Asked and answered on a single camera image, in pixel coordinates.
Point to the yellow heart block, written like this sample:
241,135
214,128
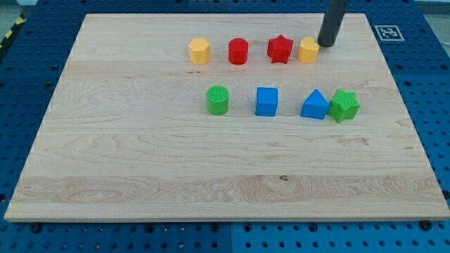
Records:
308,50

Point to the green cylinder block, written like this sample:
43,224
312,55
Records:
218,100

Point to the blue cube block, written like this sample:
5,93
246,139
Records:
266,101

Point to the wooden board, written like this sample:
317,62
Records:
127,136

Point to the red cylinder block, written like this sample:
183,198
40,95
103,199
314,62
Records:
238,51

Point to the yellow hexagon block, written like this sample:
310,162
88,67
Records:
199,51

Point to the blue triangle block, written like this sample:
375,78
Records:
315,106

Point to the red star block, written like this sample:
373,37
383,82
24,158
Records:
279,49

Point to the green star block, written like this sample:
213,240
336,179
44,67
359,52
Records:
343,105

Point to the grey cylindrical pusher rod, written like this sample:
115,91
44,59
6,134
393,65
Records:
331,23

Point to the white fiducial marker tag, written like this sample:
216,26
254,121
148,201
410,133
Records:
389,33

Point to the black bolt front left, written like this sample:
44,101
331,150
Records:
35,228

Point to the black bolt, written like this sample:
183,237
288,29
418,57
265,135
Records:
35,228
425,225

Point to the black bolt front right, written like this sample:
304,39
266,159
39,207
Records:
425,225

